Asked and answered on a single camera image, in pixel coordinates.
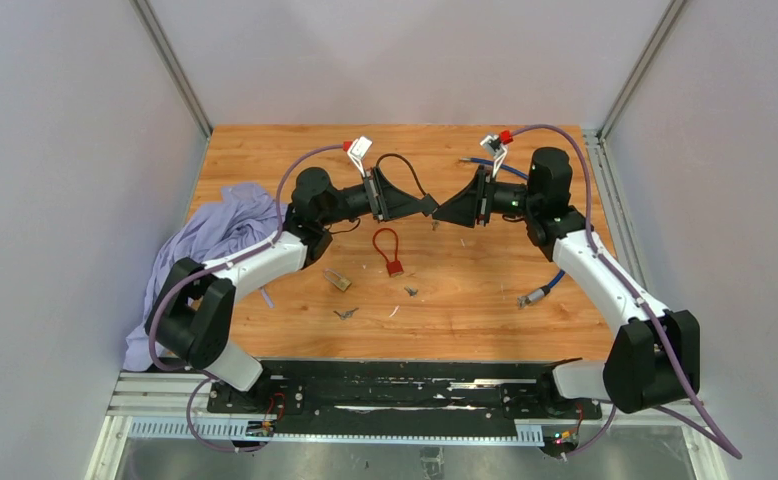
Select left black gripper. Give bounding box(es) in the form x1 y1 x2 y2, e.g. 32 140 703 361
320 167 429 228

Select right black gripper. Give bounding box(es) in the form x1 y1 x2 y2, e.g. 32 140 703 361
432 165 540 229

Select black cable lock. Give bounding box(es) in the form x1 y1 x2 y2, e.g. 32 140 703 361
375 153 439 218

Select red cable lock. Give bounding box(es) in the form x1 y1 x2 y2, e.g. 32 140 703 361
372 227 405 278

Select brass padlock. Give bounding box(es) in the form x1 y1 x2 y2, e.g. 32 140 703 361
323 269 352 292

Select brass padlock keys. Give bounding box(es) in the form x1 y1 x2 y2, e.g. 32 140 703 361
333 308 359 321

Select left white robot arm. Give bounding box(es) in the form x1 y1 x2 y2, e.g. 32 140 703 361
145 167 438 413

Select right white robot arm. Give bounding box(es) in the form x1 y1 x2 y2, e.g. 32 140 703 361
432 147 700 417

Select lavender cloth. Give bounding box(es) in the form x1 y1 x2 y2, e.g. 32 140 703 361
123 182 288 372

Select blue cable lock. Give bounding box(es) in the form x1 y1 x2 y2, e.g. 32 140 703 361
460 157 566 309

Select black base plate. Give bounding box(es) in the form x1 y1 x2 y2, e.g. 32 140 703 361
206 360 602 438

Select aluminium frame rails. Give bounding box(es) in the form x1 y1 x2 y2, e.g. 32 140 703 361
87 373 728 479

